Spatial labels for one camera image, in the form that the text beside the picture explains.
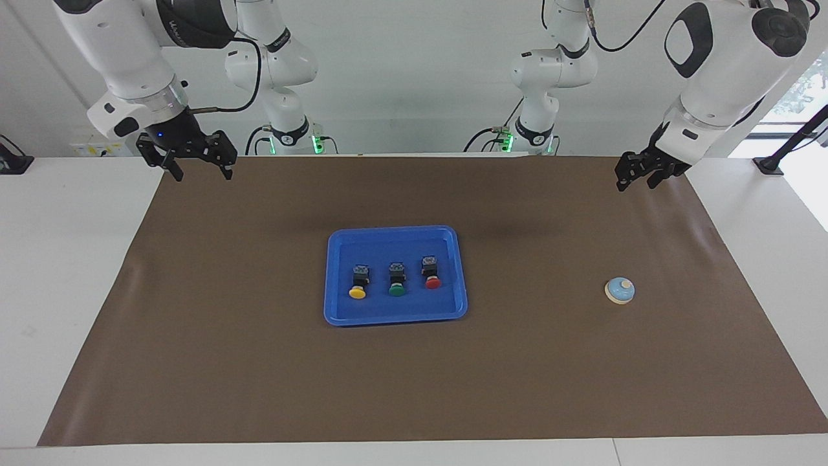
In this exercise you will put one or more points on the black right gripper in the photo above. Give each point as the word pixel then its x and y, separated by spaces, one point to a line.
pixel 174 136

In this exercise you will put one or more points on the red push button switch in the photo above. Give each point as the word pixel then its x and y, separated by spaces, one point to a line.
pixel 432 282

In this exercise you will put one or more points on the yellow push button switch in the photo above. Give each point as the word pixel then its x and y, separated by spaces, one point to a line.
pixel 357 292

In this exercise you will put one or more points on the brown table mat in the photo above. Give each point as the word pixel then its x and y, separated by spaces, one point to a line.
pixel 414 388

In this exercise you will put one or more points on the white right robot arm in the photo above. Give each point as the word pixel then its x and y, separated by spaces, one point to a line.
pixel 116 45

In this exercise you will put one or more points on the light blue call bell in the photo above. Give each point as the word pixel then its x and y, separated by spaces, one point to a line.
pixel 620 291

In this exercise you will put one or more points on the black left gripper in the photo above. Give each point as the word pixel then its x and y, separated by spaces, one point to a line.
pixel 663 160

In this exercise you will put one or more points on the black table clamp bracket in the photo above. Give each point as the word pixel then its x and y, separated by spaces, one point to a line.
pixel 13 162

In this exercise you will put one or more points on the black camera stand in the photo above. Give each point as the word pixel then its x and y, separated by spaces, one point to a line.
pixel 770 165

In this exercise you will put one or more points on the blue plastic tray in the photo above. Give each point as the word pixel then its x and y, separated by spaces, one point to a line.
pixel 394 310

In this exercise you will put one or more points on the white power strip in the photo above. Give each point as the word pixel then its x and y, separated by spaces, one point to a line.
pixel 97 149

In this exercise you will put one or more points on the green push button switch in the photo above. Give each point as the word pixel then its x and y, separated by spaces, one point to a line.
pixel 396 290

